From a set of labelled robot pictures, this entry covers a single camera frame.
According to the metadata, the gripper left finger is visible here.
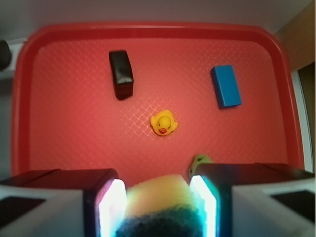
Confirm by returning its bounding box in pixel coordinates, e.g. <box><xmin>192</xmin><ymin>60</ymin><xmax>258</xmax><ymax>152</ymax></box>
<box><xmin>0</xmin><ymin>168</ymin><xmax>127</xmax><ymax>237</ymax></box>

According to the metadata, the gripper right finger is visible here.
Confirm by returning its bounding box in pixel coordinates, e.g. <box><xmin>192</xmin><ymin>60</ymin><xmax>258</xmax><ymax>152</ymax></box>
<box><xmin>189</xmin><ymin>163</ymin><xmax>316</xmax><ymax>237</ymax></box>

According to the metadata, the green and yellow sponge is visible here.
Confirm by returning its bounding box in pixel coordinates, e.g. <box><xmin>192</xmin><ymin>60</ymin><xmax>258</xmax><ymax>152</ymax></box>
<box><xmin>115</xmin><ymin>174</ymin><xmax>203</xmax><ymax>237</ymax></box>

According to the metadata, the green plush frog toy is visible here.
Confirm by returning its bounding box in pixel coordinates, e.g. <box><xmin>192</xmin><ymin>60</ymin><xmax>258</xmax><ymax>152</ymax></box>
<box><xmin>189</xmin><ymin>154</ymin><xmax>213</xmax><ymax>178</ymax></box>

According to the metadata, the yellow rubber duck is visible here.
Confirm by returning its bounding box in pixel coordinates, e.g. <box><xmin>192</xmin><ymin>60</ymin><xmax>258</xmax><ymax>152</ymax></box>
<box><xmin>150</xmin><ymin>110</ymin><xmax>178</xmax><ymax>136</ymax></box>

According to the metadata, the blue rectangular block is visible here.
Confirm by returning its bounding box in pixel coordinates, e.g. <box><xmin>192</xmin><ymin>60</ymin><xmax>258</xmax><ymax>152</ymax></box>
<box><xmin>210</xmin><ymin>65</ymin><xmax>242</xmax><ymax>109</ymax></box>

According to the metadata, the red plastic tray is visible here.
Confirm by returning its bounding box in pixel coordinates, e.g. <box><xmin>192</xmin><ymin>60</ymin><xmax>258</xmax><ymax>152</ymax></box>
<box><xmin>11</xmin><ymin>22</ymin><xmax>304</xmax><ymax>186</ymax></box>

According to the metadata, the black rectangular block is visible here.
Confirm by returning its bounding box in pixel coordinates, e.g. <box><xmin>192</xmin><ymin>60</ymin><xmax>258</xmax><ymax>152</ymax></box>
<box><xmin>109</xmin><ymin>50</ymin><xmax>134</xmax><ymax>100</ymax></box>

